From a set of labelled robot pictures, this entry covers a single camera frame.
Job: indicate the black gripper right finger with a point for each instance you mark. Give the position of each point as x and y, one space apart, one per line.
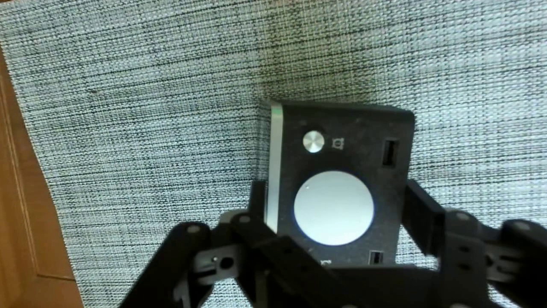
490 262

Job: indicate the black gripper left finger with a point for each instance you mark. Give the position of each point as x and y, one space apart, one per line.
189 267

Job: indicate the wooden side table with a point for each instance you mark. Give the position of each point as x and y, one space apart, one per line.
28 240

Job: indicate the grey woven placemat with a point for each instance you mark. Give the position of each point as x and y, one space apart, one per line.
143 113

